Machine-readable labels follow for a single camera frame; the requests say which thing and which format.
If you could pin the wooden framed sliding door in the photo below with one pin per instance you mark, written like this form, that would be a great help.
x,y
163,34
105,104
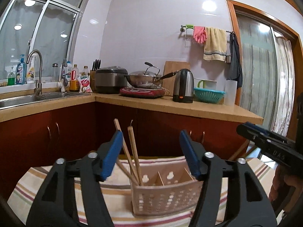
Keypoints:
x,y
233,11

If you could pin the green plastic clip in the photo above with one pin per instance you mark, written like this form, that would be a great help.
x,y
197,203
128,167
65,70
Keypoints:
x,y
189,26

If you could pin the red white snack bag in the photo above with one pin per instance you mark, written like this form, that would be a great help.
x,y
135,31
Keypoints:
x,y
85,84

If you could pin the green soap bottle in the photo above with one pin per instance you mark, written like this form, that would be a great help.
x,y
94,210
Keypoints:
x,y
11,78

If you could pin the red induction cooker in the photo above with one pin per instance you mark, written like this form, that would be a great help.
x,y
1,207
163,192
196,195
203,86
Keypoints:
x,y
139,92

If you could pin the yellow towel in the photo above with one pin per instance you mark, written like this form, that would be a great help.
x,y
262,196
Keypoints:
x,y
215,45

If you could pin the metal towel rail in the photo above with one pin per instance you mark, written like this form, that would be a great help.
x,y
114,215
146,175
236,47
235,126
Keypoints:
x,y
183,28

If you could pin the teal plastic colander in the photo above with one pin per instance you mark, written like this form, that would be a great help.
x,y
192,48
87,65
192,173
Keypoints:
x,y
208,95

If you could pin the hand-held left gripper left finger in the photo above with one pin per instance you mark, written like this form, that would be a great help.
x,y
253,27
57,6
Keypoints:
x,y
110,156

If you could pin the clear glass jar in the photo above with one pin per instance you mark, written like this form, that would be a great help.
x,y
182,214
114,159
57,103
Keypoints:
x,y
55,74

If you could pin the aluminium sliding window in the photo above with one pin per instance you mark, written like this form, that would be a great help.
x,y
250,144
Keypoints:
x,y
35,28

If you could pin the dark grey cloth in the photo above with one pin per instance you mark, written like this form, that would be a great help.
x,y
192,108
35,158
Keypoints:
x,y
234,63

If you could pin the white plastic bottle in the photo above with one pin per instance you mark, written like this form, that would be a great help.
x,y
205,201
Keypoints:
x,y
69,68

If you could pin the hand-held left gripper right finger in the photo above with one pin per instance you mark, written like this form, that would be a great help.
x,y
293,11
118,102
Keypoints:
x,y
189,153

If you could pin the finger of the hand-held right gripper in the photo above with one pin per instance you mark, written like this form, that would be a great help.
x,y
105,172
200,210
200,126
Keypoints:
x,y
272,133
254,137

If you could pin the red kitchen counter cabinets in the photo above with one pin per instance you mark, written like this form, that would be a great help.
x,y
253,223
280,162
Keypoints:
x,y
59,141

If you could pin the long wooden chopstick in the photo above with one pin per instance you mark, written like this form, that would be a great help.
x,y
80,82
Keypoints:
x,y
130,162
124,170
189,173
161,178
133,146

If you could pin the tall steel faucet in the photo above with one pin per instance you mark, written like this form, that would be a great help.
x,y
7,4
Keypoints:
x,y
38,85

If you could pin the small white faucet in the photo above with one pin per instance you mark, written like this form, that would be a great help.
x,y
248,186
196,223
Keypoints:
x,y
63,84

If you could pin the blue detergent bottle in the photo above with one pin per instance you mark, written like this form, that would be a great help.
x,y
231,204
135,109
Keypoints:
x,y
20,72

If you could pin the steel wok with lid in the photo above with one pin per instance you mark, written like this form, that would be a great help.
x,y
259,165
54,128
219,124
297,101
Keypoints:
x,y
142,79

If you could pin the sheer striped curtain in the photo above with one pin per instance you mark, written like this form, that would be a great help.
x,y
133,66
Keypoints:
x,y
258,75

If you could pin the wooden knife block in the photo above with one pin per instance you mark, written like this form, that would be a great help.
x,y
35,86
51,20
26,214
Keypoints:
x,y
93,80

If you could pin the wooden cutting board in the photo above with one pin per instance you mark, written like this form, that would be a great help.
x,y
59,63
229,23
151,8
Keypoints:
x,y
172,67

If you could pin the pink rubber gloves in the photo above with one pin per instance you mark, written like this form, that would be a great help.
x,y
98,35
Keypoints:
x,y
199,35

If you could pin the beige perforated utensil holder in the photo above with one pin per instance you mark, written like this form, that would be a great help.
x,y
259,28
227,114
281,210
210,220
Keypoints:
x,y
161,198

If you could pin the amber oil bottle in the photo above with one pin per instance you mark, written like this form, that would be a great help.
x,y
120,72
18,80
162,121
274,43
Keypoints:
x,y
74,80

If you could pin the striped tablecloth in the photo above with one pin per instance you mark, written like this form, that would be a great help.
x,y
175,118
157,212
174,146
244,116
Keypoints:
x,y
23,194

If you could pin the white plastic container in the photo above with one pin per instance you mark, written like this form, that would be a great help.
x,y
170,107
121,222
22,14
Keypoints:
x,y
230,93

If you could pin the grey rice cooker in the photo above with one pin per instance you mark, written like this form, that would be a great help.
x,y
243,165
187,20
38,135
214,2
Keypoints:
x,y
110,81

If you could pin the steel kitchen sink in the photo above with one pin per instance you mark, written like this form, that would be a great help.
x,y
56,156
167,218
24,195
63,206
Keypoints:
x,y
21,99

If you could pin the steel electric kettle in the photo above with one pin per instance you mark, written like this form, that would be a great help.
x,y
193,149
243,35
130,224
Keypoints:
x,y
182,85

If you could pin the white spray bottle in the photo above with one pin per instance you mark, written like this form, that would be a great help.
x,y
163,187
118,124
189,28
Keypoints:
x,y
31,72

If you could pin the person's right hand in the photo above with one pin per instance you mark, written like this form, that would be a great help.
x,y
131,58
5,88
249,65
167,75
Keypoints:
x,y
281,184

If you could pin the small capped bottle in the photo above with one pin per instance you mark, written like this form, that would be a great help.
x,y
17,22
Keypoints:
x,y
85,71

